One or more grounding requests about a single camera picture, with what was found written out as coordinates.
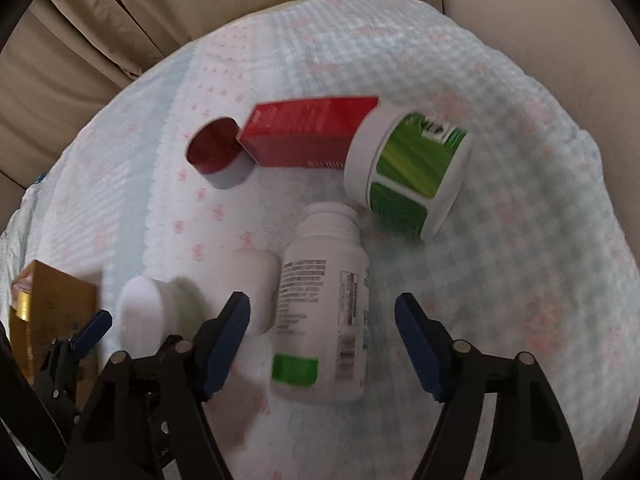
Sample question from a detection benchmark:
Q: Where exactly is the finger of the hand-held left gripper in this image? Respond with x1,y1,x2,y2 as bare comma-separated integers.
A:
34,310,113,413

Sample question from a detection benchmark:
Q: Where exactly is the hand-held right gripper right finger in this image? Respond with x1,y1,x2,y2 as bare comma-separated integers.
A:
394,293,585,480

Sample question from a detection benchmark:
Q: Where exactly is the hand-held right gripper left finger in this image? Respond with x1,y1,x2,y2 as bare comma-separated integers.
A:
62,291,251,480

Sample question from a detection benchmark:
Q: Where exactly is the white pill bottle green label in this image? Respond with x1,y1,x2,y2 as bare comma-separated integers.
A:
270,202,371,405

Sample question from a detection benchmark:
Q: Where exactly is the gold cardboard box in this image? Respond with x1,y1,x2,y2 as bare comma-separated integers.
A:
7,259,101,411

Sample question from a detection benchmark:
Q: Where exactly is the small white round jar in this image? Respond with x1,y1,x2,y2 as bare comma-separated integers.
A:
116,275,203,358

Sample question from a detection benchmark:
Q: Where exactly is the checked blanket with pink print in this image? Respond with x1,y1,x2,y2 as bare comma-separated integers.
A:
0,0,632,480

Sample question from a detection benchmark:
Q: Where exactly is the white jar green striped label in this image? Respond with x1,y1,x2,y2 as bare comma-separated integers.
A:
344,104,474,244

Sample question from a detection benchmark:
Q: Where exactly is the red oval tin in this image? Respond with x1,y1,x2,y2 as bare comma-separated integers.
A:
186,117,255,191

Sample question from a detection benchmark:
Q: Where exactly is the red rectangular box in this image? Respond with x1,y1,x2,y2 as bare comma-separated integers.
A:
236,95,380,170

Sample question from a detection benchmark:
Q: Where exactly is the beige curtain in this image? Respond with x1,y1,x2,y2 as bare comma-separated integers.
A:
0,0,446,188

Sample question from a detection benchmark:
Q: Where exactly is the beige upholstered furniture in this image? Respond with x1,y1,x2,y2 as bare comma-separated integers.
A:
435,0,640,221

